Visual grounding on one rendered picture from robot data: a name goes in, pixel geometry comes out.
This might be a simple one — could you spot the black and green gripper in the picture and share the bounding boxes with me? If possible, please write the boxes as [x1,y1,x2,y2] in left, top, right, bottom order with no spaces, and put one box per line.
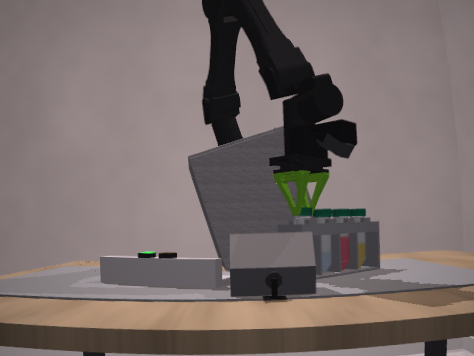
[269,124,332,216]

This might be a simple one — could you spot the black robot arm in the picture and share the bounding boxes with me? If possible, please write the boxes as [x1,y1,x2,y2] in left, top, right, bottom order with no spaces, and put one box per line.
[202,0,357,158]

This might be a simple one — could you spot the grey flat mat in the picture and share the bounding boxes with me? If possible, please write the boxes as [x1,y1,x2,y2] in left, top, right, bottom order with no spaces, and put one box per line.
[0,258,474,302]

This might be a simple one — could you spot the green screw cap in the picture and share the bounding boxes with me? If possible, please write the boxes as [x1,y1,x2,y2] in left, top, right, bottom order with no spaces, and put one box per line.
[332,209,350,217]
[295,208,312,216]
[349,209,366,217]
[313,209,332,217]

